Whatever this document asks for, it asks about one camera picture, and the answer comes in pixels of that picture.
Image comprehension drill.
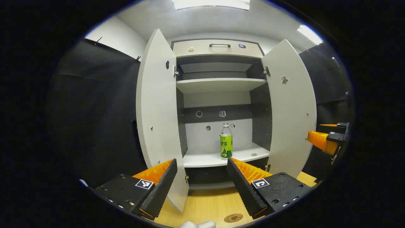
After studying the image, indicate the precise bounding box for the black backdrop cloth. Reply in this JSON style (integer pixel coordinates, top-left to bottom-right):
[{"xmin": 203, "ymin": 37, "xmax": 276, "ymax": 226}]
[
  {"xmin": 47, "ymin": 38, "xmax": 147, "ymax": 187},
  {"xmin": 299, "ymin": 43, "xmax": 353, "ymax": 181}
]

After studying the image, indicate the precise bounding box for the grey cabinet drawer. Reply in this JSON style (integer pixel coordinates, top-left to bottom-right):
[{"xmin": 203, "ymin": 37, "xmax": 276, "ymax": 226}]
[{"xmin": 172, "ymin": 39, "xmax": 265, "ymax": 59}]

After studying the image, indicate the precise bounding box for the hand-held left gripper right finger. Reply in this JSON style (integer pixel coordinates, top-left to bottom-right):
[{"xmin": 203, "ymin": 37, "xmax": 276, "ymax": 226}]
[{"xmin": 226, "ymin": 157, "xmax": 317, "ymax": 219}]

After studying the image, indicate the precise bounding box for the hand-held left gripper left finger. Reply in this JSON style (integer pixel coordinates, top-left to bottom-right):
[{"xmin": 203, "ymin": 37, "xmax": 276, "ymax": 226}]
[{"xmin": 90, "ymin": 158, "xmax": 178, "ymax": 221}]

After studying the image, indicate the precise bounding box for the green label tea bottle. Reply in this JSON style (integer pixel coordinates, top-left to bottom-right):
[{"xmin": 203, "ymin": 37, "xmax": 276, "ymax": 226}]
[{"xmin": 220, "ymin": 123, "xmax": 233, "ymax": 160}]

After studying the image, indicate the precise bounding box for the grey cabinet door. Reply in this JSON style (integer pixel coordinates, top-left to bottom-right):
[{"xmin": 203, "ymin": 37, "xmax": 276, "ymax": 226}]
[
  {"xmin": 261, "ymin": 39, "xmax": 317, "ymax": 178},
  {"xmin": 136, "ymin": 28, "xmax": 190, "ymax": 213}
]

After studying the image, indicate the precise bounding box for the grey white cabinet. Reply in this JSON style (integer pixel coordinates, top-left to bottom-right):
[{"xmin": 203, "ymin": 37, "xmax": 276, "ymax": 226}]
[{"xmin": 171, "ymin": 38, "xmax": 273, "ymax": 190}]

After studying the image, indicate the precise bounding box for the ceiling light panel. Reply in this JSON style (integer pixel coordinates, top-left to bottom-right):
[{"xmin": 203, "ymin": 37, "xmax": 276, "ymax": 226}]
[
  {"xmin": 297, "ymin": 25, "xmax": 323, "ymax": 45},
  {"xmin": 172, "ymin": 0, "xmax": 250, "ymax": 10}
]

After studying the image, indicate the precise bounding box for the round wooden coaster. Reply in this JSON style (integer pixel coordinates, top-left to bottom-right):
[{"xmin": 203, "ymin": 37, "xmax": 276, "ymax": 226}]
[{"xmin": 224, "ymin": 213, "xmax": 244, "ymax": 223}]

